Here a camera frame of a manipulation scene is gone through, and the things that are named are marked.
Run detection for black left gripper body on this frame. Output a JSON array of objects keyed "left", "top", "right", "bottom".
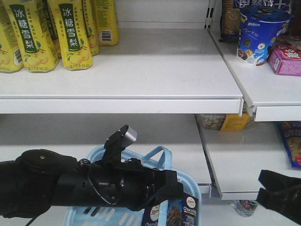
[{"left": 88, "top": 158, "right": 183, "bottom": 211}]

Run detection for light blue plastic basket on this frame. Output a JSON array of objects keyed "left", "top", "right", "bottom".
[{"left": 64, "top": 146, "right": 201, "bottom": 226}]

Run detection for Chocofello cookie box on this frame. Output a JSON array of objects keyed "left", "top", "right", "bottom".
[{"left": 141, "top": 193, "right": 198, "bottom": 226}]

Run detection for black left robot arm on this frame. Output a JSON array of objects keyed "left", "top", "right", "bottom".
[{"left": 0, "top": 149, "right": 183, "bottom": 218}]

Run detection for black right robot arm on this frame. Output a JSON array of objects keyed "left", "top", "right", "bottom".
[{"left": 256, "top": 169, "right": 301, "bottom": 225}]

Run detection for white supermarket shelving unit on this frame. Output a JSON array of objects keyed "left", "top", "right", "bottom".
[{"left": 0, "top": 0, "right": 301, "bottom": 200}]

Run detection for clear cookie tub yellow label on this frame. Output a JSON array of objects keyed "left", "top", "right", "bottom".
[{"left": 195, "top": 110, "right": 255, "bottom": 131}]

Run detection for yellow pear drink bottle front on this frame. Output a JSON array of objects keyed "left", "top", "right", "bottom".
[{"left": 47, "top": 0, "right": 93, "bottom": 71}]

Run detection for yellow pear drink bottle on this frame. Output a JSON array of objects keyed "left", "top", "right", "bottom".
[
  {"left": 1, "top": 0, "right": 58, "bottom": 73},
  {"left": 47, "top": 0, "right": 93, "bottom": 71},
  {"left": 0, "top": 1, "right": 24, "bottom": 73},
  {"left": 95, "top": 0, "right": 119, "bottom": 46}
]

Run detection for yellow pear drink bottle back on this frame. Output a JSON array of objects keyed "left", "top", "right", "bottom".
[{"left": 95, "top": 0, "right": 119, "bottom": 46}]

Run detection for yellow pear drink bottle left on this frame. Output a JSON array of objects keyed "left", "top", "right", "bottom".
[{"left": 0, "top": 1, "right": 24, "bottom": 73}]

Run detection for blue chip cookie bag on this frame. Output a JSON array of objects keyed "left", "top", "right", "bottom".
[{"left": 277, "top": 121, "right": 301, "bottom": 169}]

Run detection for pink snack box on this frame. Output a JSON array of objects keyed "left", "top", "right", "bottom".
[{"left": 268, "top": 35, "right": 301, "bottom": 76}]

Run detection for blue Oreo cup tub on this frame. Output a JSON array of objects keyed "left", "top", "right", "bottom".
[{"left": 237, "top": 5, "right": 291, "bottom": 66}]

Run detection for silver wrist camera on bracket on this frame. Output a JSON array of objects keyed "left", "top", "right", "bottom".
[{"left": 102, "top": 125, "right": 137, "bottom": 163}]

